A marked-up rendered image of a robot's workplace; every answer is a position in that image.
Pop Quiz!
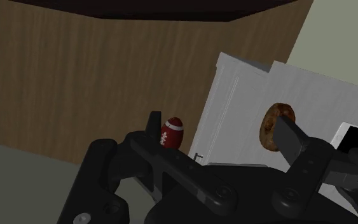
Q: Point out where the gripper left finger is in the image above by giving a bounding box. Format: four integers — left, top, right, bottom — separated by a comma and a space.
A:
56, 110, 239, 224

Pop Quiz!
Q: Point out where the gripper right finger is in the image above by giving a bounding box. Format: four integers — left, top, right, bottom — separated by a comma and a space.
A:
272, 115, 358, 224

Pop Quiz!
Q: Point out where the red toy football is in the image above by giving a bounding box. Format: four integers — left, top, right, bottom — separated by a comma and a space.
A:
160, 116, 184, 150

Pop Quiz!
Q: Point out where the brown round cookie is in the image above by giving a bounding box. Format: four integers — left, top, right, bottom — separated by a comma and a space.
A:
259, 102, 296, 153

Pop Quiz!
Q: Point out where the white chest of drawers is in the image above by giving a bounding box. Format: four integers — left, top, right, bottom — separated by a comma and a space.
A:
187, 52, 358, 218

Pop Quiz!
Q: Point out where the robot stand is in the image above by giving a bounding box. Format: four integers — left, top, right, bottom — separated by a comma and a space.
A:
8, 0, 299, 23

